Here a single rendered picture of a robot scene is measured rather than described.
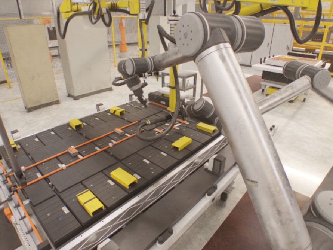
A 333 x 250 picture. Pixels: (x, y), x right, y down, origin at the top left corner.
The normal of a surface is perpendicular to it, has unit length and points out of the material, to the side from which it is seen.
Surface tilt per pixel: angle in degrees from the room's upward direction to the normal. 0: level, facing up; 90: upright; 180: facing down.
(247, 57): 90
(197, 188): 0
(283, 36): 90
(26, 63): 90
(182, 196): 0
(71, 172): 0
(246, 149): 76
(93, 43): 90
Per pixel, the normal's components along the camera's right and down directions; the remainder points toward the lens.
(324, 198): -0.07, -0.93
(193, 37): -0.75, 0.30
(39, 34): 0.73, 0.30
